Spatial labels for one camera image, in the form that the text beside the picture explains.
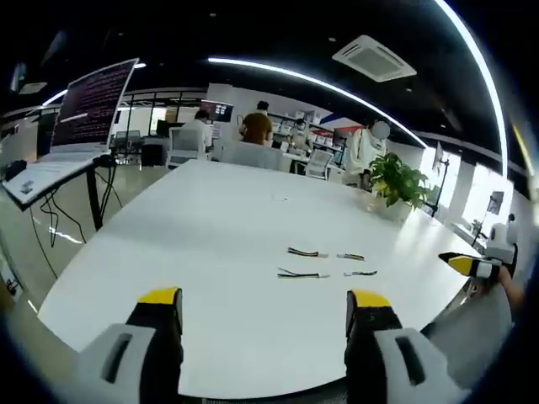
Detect black hanging cables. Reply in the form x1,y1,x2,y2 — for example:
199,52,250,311
40,167,117,279

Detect black-legged side table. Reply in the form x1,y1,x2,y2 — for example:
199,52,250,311
16,157,117,231

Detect black tripod stand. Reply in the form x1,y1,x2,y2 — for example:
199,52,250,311
428,141,452,218

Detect long JST connector cable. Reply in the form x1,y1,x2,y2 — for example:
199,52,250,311
287,247,332,259
276,266,332,280

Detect ceiling light strip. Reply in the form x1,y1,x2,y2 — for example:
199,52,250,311
433,0,511,172
207,56,427,147

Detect open laptop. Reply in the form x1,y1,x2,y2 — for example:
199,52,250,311
2,57,141,207

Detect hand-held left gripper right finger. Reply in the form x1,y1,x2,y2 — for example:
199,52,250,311
344,289,468,404

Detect ceiling air conditioner unit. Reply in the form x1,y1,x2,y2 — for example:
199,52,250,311
332,35,418,83

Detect green potted plant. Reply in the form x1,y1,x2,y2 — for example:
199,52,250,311
366,151,431,223

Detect white office chair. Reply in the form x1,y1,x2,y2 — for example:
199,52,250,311
168,126,208,168
220,140,285,170
303,149,334,179

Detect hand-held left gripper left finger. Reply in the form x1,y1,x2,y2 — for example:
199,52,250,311
77,287,184,404

